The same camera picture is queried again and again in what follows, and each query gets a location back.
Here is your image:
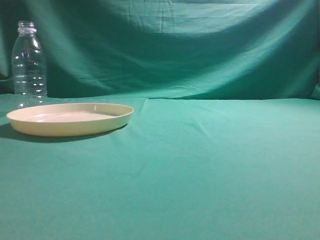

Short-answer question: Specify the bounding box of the cream round plastic plate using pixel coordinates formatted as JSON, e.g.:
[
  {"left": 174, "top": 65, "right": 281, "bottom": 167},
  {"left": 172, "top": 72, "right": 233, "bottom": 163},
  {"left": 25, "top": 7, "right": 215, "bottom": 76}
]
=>
[{"left": 6, "top": 102, "right": 134, "bottom": 137}]

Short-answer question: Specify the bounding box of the green cloth backdrop and tablecloth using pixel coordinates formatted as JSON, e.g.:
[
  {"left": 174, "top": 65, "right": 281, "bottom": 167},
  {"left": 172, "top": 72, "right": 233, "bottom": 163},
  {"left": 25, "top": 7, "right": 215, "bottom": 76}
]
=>
[{"left": 0, "top": 0, "right": 320, "bottom": 240}]

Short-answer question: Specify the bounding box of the clear empty plastic bottle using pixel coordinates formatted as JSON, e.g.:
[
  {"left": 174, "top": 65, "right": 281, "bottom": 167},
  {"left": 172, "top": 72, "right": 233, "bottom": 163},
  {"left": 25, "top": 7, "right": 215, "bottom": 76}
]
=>
[{"left": 11, "top": 20, "right": 48, "bottom": 109}]

